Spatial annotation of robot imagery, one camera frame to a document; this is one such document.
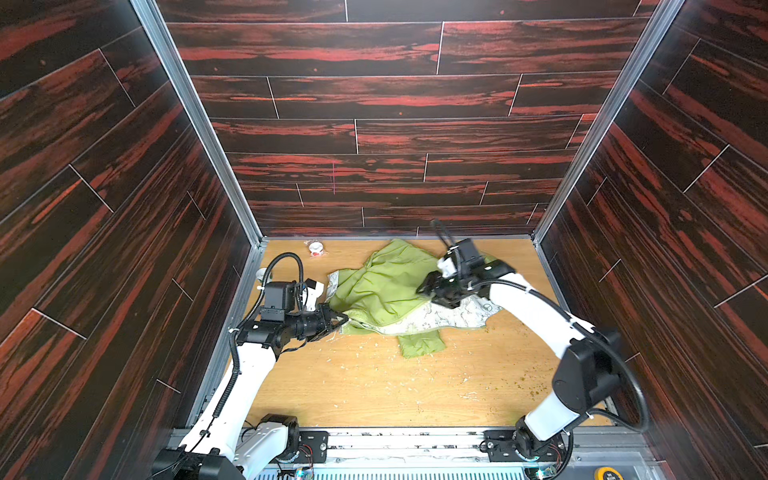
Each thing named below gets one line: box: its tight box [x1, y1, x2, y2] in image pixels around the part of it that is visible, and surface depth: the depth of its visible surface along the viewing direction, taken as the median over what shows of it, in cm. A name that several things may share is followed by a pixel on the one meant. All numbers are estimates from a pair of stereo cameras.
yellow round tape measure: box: [594, 466, 624, 480], surface depth 70 cm
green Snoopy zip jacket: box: [326, 239, 501, 359], surface depth 97 cm
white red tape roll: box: [308, 241, 324, 257], surface depth 117 cm
